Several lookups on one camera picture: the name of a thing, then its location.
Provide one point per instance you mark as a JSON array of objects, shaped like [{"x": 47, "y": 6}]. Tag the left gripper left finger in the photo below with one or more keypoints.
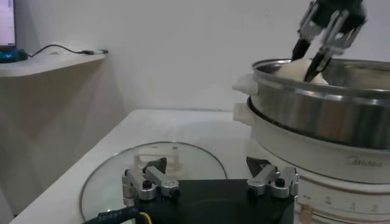
[{"x": 137, "y": 188}]

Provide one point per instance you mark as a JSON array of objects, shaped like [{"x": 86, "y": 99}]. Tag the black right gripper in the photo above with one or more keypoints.
[{"x": 335, "y": 9}]

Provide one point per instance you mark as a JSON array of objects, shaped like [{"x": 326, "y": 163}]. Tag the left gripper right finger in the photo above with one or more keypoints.
[{"x": 283, "y": 182}]

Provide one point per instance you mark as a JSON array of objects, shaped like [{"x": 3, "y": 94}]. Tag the white steamed baozi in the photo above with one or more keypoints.
[{"x": 292, "y": 71}]

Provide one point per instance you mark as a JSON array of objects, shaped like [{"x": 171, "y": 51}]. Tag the round glass pot lid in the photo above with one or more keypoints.
[{"x": 100, "y": 188}]

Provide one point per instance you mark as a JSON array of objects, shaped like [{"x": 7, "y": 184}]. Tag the stainless steel steamer basket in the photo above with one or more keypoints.
[{"x": 304, "y": 115}]

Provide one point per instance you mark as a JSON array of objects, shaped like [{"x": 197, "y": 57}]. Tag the white electric cooker base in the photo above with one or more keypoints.
[{"x": 320, "y": 158}]

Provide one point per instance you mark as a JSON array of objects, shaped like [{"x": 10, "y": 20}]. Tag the white side table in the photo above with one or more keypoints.
[{"x": 45, "y": 64}]

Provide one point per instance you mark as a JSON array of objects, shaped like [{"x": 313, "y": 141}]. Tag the blue computer mouse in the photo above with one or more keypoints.
[{"x": 12, "y": 56}]

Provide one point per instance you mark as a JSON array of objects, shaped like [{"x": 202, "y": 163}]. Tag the computer monitor screen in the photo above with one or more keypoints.
[{"x": 6, "y": 24}]

